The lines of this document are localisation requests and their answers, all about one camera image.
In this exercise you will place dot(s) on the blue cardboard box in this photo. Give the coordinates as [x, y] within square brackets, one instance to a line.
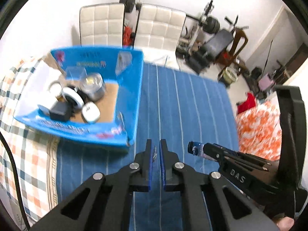
[121, 70]

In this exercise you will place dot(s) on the right white quilted chair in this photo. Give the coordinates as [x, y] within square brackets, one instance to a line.
[159, 27]

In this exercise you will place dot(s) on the white cylindrical jar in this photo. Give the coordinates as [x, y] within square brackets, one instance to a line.
[55, 88]

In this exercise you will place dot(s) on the brown wooden chair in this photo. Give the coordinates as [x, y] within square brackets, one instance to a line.
[226, 58]

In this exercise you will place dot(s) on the black white round container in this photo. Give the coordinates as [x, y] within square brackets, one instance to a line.
[74, 96]

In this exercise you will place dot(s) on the black power adapter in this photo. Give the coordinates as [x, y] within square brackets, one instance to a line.
[61, 111]

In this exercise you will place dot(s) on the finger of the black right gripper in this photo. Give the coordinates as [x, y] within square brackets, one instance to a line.
[220, 153]

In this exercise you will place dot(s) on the green waste basket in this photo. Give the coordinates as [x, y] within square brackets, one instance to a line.
[228, 77]

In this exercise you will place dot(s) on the clear acrylic cube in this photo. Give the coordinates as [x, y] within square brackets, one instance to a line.
[75, 73]

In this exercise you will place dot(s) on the red cloth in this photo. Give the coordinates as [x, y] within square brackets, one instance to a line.
[249, 103]

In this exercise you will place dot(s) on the black weight bench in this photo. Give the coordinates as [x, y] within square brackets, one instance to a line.
[210, 51]

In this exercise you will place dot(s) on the blue capped bottle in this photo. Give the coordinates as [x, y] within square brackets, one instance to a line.
[196, 148]

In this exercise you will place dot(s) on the orange floral cloth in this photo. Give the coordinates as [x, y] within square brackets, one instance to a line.
[259, 131]

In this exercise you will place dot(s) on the white quilted chair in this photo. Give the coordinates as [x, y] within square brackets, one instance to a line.
[102, 24]
[159, 27]

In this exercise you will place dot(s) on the white oval device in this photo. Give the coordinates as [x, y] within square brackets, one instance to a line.
[90, 112]

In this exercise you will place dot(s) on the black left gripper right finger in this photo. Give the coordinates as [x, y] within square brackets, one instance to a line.
[209, 201]

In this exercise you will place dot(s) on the plaid checkered cloth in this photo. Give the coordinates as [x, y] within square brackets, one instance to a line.
[34, 152]

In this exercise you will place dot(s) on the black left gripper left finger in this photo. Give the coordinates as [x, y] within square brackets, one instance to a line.
[102, 202]

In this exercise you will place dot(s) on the blue striped blanket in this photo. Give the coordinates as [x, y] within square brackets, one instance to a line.
[175, 106]

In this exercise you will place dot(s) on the barbell weight rack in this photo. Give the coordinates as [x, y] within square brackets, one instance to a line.
[205, 22]

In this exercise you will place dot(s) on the silver round tin gold lid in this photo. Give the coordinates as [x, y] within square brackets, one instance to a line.
[93, 86]

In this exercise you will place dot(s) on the left white quilted chair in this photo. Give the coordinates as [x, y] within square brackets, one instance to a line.
[102, 24]

